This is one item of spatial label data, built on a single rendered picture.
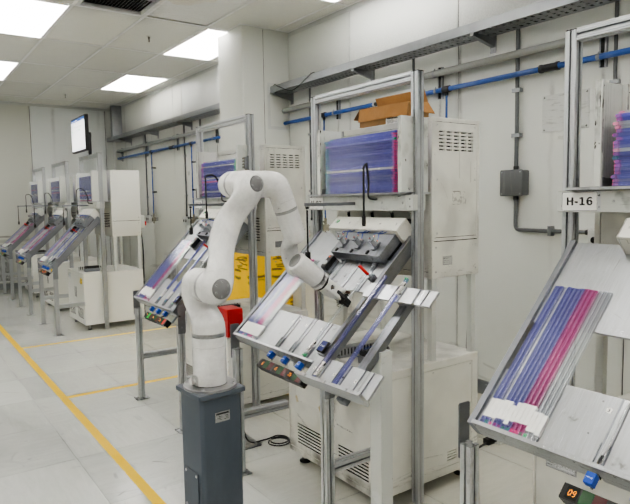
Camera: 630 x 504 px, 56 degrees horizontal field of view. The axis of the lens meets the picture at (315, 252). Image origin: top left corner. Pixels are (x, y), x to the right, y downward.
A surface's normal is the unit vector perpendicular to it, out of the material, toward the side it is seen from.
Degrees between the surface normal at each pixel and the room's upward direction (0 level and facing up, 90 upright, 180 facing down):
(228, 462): 90
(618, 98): 90
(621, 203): 90
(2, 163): 90
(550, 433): 44
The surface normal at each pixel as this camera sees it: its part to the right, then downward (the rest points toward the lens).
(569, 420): -0.58, -0.67
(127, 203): 0.58, 0.06
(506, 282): -0.81, 0.06
